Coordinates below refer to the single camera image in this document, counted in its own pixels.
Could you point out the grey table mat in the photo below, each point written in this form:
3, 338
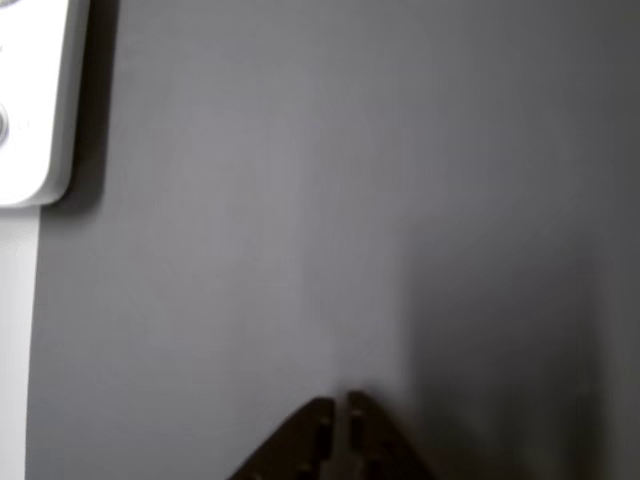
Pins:
250, 200

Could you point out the white camera stand base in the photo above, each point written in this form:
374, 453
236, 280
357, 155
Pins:
25, 75

